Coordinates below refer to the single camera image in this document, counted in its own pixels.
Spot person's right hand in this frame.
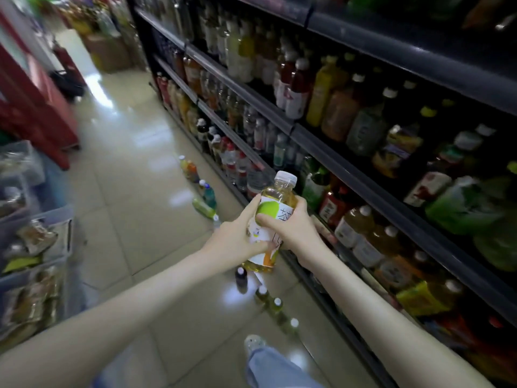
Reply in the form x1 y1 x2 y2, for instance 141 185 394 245
257 196 324 272

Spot orange bottle yellow cap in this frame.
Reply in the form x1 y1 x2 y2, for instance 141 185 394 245
179 156 200 183

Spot person's blue jeans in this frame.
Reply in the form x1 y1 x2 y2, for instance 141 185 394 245
244 345 326 388

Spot person's white left shoe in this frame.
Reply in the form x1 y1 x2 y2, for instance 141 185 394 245
244 334 268 357

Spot row of red yellow bottles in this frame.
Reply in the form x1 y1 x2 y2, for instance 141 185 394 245
156 72 203 141

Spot dark grey store shelving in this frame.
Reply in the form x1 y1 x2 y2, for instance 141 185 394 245
129 0 517 388

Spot clear bottle red label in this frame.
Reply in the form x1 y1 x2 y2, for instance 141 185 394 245
242 170 298 274

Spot teal bottle blue cap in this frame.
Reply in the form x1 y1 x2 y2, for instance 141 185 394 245
198 180 218 209

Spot person's left forearm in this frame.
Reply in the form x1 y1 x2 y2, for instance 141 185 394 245
0 250 235 388

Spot pile of yellow goods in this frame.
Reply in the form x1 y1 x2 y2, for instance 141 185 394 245
52 0 100 37

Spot person's left hand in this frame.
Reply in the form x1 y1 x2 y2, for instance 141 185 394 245
202 193 280 267

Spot wire baskets of snack packets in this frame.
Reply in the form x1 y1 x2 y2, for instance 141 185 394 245
0 141 87 352

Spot red fire extinguisher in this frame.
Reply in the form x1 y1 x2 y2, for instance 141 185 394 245
48 46 87 100

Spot brown cardboard box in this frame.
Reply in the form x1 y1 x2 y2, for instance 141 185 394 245
81 32 135 74

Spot row of dark beverage bottles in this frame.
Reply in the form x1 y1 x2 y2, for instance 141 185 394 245
173 48 280 170

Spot dark bottle yellow cap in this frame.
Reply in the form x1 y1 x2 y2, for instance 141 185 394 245
235 266 249 295

